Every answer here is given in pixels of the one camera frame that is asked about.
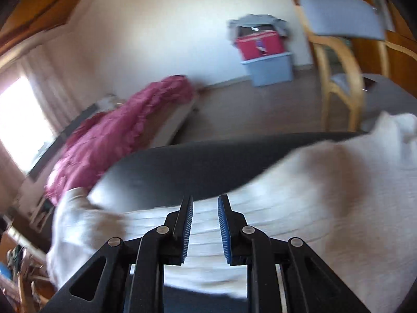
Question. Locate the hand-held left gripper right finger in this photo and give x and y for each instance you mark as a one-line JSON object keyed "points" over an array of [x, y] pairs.
{"points": [[224, 231]]}

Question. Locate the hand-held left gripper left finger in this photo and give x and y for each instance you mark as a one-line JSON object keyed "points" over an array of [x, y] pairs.
{"points": [[187, 231]]}

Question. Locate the off-white ribbed knit sweater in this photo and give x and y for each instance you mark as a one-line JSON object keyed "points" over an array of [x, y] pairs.
{"points": [[325, 186]]}

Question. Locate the bed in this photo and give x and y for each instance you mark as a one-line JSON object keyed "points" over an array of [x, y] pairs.
{"points": [[176, 120]]}

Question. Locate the crimson ruffled bedspread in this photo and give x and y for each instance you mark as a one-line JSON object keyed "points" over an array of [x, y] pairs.
{"points": [[114, 130]]}

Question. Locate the blue-grey plastic bin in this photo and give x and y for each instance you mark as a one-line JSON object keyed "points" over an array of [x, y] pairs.
{"points": [[267, 70]]}

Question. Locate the cluttered wooden desk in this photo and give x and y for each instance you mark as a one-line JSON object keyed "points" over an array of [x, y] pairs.
{"points": [[22, 260]]}

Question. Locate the red storage box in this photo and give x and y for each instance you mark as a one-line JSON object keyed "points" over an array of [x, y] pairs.
{"points": [[257, 45]]}

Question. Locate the window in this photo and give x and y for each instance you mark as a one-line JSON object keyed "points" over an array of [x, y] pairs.
{"points": [[19, 120]]}

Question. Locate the beige patterned curtain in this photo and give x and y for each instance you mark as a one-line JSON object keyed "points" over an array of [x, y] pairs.
{"points": [[42, 78]]}

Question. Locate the grey garment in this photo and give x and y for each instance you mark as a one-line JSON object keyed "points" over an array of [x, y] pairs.
{"points": [[251, 19]]}

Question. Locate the wooden door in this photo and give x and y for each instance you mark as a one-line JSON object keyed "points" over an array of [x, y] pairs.
{"points": [[365, 55]]}

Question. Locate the grey armchair wooden arms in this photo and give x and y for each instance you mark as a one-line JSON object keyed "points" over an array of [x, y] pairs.
{"points": [[342, 16]]}

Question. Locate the wooden wardrobe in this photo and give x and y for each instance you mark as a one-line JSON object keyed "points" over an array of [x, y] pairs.
{"points": [[404, 39]]}

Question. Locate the wooden ceiling trim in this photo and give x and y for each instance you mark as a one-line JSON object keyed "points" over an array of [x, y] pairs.
{"points": [[39, 6]]}

